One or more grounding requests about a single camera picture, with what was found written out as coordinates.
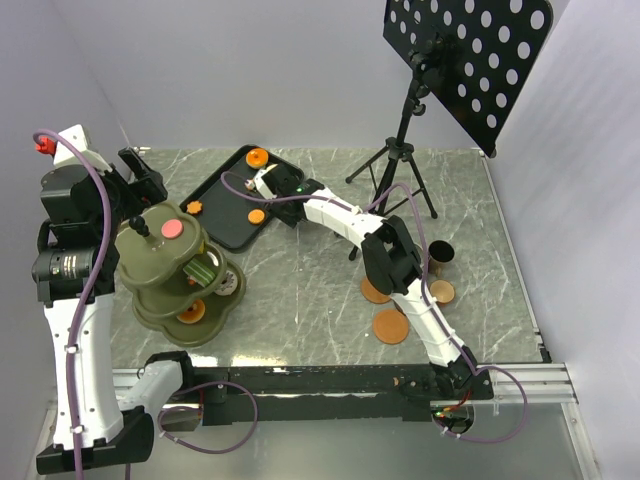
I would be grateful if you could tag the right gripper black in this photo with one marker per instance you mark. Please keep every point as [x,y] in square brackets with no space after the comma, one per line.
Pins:
[274,209]

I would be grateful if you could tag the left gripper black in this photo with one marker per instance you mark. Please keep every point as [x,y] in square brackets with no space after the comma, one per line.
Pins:
[140,193]

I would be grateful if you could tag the orange round cookie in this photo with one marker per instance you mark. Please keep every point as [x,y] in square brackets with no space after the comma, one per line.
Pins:
[256,216]

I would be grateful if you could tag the pink round cookie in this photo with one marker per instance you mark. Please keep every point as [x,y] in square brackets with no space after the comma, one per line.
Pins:
[172,229]

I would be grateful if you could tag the chocolate sprinkle donut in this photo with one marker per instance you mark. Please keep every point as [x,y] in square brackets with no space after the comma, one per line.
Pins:
[228,285]

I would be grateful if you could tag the green layered cake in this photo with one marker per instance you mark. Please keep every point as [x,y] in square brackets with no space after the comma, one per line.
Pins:
[198,273]

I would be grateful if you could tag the orange donut front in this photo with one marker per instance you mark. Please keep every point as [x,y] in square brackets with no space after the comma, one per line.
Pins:
[193,314]

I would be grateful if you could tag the orange donut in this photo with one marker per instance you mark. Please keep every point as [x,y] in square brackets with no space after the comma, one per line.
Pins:
[257,158]
[193,314]

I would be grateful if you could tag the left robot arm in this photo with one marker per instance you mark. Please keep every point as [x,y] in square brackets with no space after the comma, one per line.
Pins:
[74,273]

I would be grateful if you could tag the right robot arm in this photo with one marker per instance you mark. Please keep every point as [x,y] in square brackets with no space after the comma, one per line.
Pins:
[393,267]

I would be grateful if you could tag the orange donut back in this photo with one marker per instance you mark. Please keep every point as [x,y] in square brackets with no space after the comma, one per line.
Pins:
[257,158]

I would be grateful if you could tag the black serving tray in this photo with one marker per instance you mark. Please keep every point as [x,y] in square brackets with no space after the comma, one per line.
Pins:
[224,215]

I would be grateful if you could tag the orange flower cookie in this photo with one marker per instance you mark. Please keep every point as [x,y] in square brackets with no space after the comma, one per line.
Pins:
[194,207]

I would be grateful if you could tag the green three-tier serving stand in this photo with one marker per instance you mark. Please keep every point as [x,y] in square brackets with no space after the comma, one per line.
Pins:
[151,268]

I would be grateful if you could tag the orange coaster left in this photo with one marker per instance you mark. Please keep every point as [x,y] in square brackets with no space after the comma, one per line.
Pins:
[371,294]

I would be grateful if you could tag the orange coaster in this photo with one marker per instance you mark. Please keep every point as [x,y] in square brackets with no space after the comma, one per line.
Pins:
[390,326]
[371,294]

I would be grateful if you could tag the dark brown mug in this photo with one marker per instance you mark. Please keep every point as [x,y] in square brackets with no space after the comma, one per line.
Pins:
[440,253]

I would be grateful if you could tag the orange coaster front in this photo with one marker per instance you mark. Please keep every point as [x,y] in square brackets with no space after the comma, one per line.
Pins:
[390,326]

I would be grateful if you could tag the small copper cup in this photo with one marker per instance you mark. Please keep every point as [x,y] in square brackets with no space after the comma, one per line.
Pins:
[442,291]

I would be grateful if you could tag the black music stand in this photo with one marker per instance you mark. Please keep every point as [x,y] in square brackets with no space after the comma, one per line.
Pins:
[473,56]

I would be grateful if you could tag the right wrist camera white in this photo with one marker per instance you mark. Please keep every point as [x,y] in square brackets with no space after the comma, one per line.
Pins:
[261,187]

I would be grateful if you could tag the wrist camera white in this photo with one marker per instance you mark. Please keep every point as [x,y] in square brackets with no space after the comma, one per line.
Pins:
[261,187]
[79,138]

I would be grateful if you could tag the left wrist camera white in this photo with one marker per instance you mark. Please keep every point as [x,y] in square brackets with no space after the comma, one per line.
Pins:
[79,138]

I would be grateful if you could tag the black base frame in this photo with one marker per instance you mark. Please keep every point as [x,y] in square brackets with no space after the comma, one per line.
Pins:
[305,393]

